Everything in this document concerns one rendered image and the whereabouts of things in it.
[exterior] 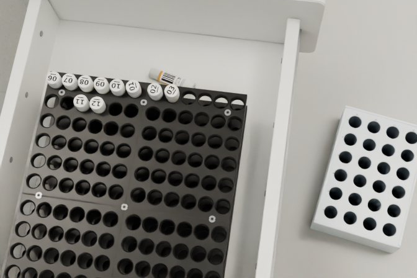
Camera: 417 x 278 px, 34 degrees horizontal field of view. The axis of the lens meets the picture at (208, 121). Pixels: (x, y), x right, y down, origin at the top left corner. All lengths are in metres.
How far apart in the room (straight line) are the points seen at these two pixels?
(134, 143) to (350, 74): 0.28
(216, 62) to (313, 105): 0.13
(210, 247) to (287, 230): 0.16
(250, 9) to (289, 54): 0.05
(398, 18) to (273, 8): 0.21
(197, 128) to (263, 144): 0.09
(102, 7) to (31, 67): 0.09
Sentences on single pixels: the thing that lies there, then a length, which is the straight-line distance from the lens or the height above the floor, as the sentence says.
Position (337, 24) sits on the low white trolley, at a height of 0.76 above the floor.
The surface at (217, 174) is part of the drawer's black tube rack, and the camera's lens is 0.57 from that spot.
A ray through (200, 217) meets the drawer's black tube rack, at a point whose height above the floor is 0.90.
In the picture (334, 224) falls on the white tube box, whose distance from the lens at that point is 0.67.
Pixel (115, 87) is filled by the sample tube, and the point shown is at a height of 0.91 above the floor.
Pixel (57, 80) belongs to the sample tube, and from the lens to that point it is 0.61.
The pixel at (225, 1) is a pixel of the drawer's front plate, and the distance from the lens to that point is 0.62.
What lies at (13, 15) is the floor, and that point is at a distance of 1.73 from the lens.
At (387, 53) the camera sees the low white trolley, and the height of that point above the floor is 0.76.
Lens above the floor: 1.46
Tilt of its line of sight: 72 degrees down
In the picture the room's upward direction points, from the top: 11 degrees counter-clockwise
